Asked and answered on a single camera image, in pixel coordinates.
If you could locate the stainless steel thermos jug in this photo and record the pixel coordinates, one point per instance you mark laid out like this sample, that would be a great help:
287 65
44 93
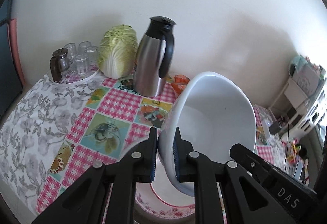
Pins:
149 65

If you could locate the white power strip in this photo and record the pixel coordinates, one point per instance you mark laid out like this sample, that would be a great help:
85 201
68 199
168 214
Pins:
267 134

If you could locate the colourful candy packet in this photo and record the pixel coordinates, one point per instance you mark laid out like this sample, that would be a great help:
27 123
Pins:
296 148

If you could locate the smartphone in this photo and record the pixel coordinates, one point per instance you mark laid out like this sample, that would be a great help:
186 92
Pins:
298 170

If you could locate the pink checkered tablecloth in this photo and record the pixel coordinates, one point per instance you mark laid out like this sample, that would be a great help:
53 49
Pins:
115 104

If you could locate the dark blue panel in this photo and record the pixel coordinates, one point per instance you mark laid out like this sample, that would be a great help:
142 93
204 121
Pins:
7 73

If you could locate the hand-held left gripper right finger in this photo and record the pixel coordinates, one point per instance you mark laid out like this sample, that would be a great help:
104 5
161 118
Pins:
176 162

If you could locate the clear drinking glass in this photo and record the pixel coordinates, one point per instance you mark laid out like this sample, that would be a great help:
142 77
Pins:
92 56
71 49
80 65
84 46

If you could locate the pink edge strip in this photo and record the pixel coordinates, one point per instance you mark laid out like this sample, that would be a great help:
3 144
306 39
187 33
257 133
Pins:
16 60

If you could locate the white floral tray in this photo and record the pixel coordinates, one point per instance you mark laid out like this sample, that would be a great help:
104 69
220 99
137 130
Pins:
84 78

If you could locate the white cabinet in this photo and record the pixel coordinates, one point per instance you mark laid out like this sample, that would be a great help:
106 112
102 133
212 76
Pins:
293 93

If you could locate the orange snack packet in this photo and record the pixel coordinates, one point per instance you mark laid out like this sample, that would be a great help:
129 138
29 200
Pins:
180 83

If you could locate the napa cabbage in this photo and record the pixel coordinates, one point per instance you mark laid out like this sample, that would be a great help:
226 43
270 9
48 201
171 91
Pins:
117 50

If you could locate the pale patterned box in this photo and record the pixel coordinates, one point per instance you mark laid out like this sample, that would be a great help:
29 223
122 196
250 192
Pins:
305 78

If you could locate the pink floral white plate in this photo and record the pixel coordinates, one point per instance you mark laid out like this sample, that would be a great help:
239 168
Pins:
163 211

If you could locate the large white bowl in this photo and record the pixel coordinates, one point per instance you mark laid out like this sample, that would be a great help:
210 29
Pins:
217 116

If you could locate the red-rimmed white bowl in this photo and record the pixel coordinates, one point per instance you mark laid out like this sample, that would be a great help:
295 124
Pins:
168 196

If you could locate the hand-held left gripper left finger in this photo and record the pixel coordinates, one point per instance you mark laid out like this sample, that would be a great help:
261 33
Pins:
153 170

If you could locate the black charger adapter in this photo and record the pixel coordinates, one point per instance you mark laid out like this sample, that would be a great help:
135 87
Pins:
275 128

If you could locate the grey floral tablecloth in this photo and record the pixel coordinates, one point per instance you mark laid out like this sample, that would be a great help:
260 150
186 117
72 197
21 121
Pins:
30 124

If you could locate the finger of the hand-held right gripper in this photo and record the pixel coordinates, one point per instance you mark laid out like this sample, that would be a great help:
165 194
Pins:
247 160

